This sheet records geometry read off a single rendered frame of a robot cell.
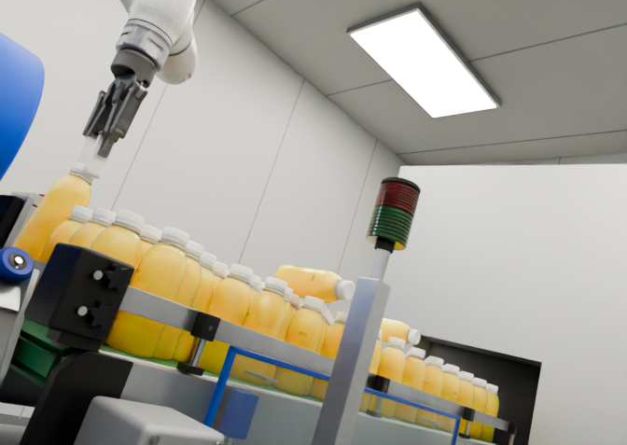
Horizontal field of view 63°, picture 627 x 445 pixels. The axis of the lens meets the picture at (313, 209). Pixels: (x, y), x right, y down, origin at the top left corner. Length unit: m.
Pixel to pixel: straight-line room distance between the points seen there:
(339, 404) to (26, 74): 0.57
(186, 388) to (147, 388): 0.06
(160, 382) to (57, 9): 3.39
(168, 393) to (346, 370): 0.24
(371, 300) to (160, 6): 0.65
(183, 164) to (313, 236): 1.49
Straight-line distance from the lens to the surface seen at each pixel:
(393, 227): 0.77
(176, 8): 1.05
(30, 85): 0.71
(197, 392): 0.74
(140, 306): 0.68
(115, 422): 0.58
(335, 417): 0.74
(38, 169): 3.67
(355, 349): 0.74
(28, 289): 0.72
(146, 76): 1.00
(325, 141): 5.00
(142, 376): 0.68
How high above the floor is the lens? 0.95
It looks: 16 degrees up
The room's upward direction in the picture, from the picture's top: 18 degrees clockwise
